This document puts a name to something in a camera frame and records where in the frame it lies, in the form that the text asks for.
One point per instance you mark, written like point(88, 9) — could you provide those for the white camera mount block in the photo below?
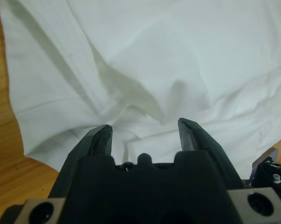
point(273, 154)

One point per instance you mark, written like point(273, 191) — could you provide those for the white T-shirt with black logo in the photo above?
point(140, 58)

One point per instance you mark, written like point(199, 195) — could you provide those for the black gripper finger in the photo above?
point(91, 144)
point(205, 142)

